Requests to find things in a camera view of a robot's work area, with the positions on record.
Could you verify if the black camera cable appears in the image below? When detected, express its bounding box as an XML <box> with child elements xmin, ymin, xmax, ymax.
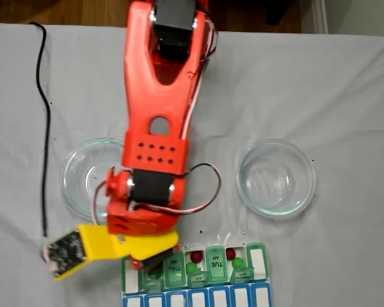
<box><xmin>28</xmin><ymin>21</ymin><xmax>52</xmax><ymax>263</ymax></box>

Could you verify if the glass bowl for red balls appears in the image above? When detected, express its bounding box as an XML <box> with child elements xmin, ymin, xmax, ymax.
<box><xmin>236</xmin><ymin>138</ymin><xmax>317</xmax><ymax>221</ymax></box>

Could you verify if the white tablecloth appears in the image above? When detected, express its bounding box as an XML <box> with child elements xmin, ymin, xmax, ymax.
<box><xmin>0</xmin><ymin>22</ymin><xmax>384</xmax><ymax>307</ymax></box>

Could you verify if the glass bowl with green balls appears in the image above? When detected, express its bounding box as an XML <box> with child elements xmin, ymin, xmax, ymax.
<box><xmin>60</xmin><ymin>138</ymin><xmax>129</xmax><ymax>221</ymax></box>

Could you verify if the camera board on yellow mount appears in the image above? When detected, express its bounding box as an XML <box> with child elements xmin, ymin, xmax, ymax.
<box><xmin>46</xmin><ymin>225</ymin><xmax>93</xmax><ymax>281</ymax></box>

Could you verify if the weekly pill organizer box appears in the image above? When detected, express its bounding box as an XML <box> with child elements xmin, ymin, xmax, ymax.
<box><xmin>120</xmin><ymin>242</ymin><xmax>274</xmax><ymax>307</ymax></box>

